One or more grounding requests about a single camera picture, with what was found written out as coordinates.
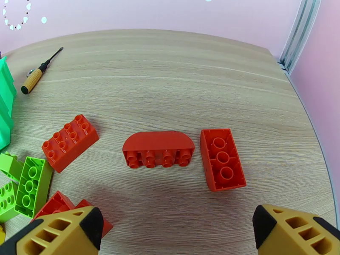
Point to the red arched brick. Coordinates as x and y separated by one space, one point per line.
156 142

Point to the red two-by-four brick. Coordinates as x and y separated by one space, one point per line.
212 177
69 149

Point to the lime green brick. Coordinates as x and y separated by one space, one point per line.
10 166
8 201

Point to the lime two-by-four brick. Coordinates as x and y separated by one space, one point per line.
43 180

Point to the aluminium frame post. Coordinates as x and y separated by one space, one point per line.
300 31

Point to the green plastic bin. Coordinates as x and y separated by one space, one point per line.
5 102

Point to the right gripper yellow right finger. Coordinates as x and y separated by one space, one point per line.
281 237

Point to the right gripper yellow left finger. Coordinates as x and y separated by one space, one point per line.
75 242

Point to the yellow brick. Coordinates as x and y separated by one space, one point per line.
2 234

